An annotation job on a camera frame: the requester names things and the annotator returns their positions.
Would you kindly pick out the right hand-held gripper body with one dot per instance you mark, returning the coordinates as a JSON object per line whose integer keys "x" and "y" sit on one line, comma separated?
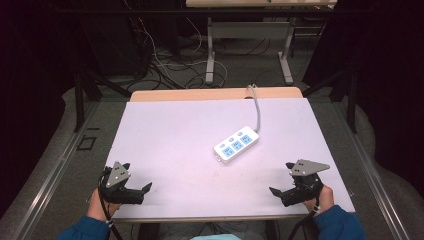
{"x": 301, "y": 193}

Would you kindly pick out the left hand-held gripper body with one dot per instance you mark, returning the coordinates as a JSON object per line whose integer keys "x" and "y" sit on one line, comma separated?
{"x": 115, "y": 195}

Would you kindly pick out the person's left hand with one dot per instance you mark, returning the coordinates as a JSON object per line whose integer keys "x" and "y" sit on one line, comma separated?
{"x": 96, "y": 208}

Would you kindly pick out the person's right hand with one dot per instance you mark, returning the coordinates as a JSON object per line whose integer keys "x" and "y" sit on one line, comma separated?
{"x": 325, "y": 200}

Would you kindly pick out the white table cover sheet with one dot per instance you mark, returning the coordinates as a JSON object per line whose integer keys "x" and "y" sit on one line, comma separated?
{"x": 186, "y": 160}

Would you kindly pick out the white power strip blue sockets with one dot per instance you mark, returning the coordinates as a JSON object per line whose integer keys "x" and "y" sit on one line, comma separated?
{"x": 236, "y": 145}

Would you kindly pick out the person's grey pants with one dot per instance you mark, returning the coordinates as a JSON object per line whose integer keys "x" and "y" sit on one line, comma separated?
{"x": 186, "y": 230}

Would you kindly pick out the light blue cloth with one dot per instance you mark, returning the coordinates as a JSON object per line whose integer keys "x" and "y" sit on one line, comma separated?
{"x": 215, "y": 237}

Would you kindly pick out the black metal stand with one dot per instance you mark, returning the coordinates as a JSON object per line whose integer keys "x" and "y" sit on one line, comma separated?
{"x": 79, "y": 100}
{"x": 350, "y": 100}

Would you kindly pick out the wooden table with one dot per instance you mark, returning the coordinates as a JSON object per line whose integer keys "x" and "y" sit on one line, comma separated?
{"x": 200, "y": 94}

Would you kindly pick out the dark curtain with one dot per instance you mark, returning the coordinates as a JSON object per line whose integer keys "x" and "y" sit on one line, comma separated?
{"x": 30, "y": 83}
{"x": 393, "y": 83}

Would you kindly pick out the desk with white legs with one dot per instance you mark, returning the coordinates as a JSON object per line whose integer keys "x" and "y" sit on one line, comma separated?
{"x": 250, "y": 30}

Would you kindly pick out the metal floor rail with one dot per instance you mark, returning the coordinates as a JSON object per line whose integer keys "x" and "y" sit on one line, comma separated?
{"x": 53, "y": 173}
{"x": 373, "y": 186}

